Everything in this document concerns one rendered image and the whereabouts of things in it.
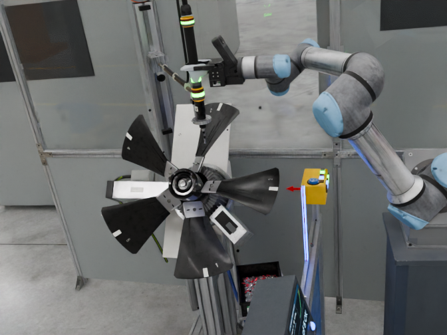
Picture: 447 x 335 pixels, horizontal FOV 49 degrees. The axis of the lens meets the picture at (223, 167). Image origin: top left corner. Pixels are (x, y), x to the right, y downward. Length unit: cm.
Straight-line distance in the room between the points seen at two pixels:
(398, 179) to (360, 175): 108
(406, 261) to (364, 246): 104
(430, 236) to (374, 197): 86
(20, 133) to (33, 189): 53
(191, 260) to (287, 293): 66
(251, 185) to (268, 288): 63
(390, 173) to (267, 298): 52
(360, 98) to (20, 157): 349
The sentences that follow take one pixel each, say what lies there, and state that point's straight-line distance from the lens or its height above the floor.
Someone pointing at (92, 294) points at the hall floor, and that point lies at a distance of 347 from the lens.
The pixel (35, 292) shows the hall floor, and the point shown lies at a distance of 367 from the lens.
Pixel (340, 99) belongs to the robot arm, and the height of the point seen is 162.
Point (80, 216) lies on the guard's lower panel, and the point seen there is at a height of 55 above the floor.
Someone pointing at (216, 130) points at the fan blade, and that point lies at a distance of 190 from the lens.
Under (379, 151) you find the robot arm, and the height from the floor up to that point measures 146.
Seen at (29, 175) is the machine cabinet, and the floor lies 36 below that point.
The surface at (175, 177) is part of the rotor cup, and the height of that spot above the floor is 124.
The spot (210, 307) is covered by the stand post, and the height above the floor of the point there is 49.
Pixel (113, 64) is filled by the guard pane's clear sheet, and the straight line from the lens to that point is 267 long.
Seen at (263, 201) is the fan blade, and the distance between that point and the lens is 179.
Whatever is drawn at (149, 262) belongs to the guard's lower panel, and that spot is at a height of 22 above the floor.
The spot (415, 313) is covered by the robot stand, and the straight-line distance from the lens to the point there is 196.
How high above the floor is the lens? 208
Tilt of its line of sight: 26 degrees down
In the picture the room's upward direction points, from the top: 7 degrees counter-clockwise
